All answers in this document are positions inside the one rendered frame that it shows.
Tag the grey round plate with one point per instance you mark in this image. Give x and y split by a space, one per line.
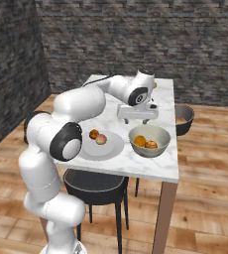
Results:
102 150

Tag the marble top dining table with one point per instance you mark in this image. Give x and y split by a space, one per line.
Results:
142 163

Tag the orange round fruit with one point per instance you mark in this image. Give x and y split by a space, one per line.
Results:
139 141

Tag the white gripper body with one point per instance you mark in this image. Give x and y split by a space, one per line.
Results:
136 111

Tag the pink yellow peach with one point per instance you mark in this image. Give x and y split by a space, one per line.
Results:
101 139

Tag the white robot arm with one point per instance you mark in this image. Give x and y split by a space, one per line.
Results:
69 102

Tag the pale green bowl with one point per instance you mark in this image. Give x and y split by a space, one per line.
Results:
150 152

